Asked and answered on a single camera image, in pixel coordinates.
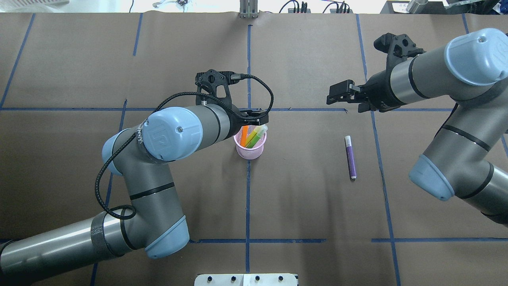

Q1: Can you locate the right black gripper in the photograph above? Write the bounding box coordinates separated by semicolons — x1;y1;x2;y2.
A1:
326;71;397;113

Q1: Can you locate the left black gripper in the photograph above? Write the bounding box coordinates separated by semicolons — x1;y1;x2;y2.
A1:
228;108;269;133

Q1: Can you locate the yellow highlighter pen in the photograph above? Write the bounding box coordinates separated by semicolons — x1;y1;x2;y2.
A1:
253;125;268;143

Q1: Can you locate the orange highlighter pen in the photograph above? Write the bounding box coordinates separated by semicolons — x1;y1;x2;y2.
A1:
240;126;249;147

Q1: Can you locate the green highlighter pen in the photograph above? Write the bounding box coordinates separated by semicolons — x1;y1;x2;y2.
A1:
245;131;258;149

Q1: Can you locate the purple marker pen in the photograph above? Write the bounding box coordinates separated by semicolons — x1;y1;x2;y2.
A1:
344;135;357;181

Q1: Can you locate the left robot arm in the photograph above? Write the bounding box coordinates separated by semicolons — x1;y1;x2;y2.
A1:
1;103;268;286

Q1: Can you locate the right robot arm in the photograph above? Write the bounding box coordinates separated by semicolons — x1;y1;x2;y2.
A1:
326;28;508;226

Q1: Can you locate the pink mesh pen holder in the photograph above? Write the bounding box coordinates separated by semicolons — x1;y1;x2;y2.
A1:
233;131;267;160

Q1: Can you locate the near black power adapter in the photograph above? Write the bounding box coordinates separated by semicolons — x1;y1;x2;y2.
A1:
322;0;353;14

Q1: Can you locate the black power adapter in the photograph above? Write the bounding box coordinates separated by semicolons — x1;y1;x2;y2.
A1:
278;0;311;14
322;0;353;14

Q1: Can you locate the black box under cup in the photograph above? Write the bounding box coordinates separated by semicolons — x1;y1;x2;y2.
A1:
379;0;447;15

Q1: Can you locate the far black power adapter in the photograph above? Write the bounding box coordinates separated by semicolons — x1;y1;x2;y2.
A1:
278;0;311;14

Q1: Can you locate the small steel cup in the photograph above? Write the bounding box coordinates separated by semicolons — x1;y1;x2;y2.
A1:
405;0;429;14

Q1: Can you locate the left black braided cable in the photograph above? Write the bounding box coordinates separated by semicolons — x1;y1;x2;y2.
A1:
94;73;275;220

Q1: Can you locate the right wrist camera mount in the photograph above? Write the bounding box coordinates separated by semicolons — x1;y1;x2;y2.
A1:
373;33;426;66

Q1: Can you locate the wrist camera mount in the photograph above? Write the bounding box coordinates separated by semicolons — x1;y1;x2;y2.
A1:
373;33;426;66
195;69;241;108

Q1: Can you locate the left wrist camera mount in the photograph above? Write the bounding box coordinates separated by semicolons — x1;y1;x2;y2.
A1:
195;69;241;108

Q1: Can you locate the aluminium frame post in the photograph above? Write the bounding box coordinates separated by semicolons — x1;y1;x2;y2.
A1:
239;0;259;19

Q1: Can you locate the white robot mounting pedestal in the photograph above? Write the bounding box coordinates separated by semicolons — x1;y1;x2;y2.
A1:
194;273;299;286

